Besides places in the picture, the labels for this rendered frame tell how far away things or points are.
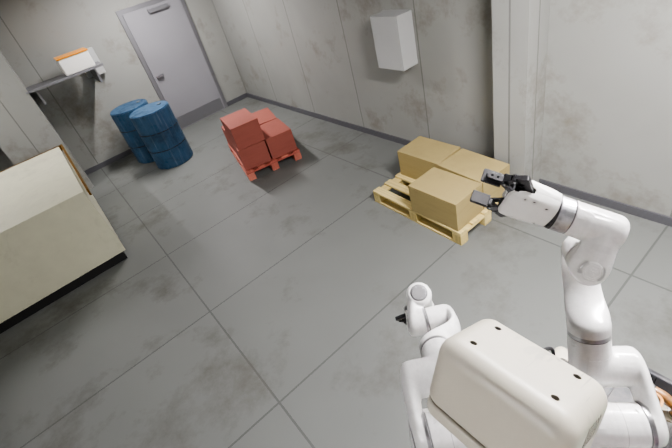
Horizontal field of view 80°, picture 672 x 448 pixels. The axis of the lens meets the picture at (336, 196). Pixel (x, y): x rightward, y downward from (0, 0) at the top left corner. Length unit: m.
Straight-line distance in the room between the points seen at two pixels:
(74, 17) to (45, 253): 4.08
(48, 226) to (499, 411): 4.67
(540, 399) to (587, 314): 0.44
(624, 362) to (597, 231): 0.31
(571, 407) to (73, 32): 7.74
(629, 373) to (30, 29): 7.74
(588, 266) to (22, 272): 4.89
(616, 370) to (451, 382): 0.50
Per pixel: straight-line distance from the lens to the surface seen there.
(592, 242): 0.95
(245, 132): 5.33
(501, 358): 0.68
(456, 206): 3.51
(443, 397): 0.72
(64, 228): 4.99
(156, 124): 6.62
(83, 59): 7.22
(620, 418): 1.10
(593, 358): 1.07
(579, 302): 1.07
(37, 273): 5.17
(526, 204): 0.91
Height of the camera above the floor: 2.60
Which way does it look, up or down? 34 degrees down
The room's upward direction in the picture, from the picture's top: 16 degrees counter-clockwise
